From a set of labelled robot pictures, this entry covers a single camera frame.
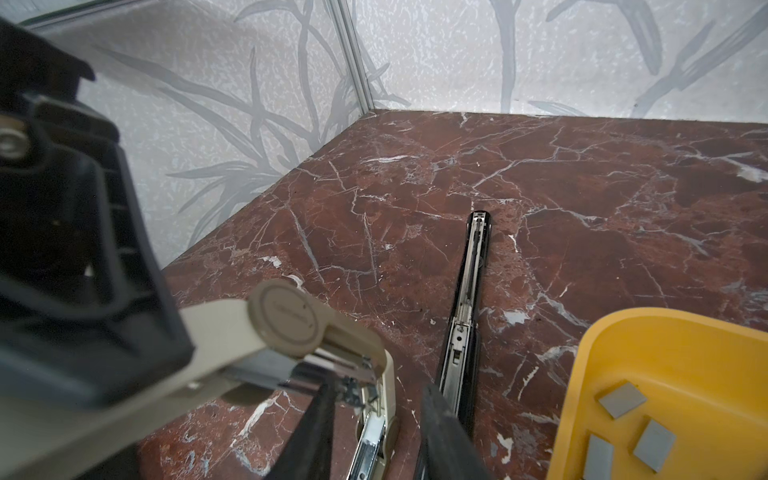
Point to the grey staple strip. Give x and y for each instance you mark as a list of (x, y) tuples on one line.
[(621, 400), (654, 445), (599, 459)]

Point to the yellow plastic tray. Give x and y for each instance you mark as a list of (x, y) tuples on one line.
[(704, 379)]

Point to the white mini stapler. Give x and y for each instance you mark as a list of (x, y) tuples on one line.
[(278, 338)]

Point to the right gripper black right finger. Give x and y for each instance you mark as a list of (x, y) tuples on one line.
[(446, 450)]

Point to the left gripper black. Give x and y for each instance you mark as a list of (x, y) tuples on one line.
[(86, 316)]

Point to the black stapler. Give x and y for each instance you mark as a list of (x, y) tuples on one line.
[(457, 374)]

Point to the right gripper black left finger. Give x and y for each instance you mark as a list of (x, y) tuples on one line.
[(307, 455)]

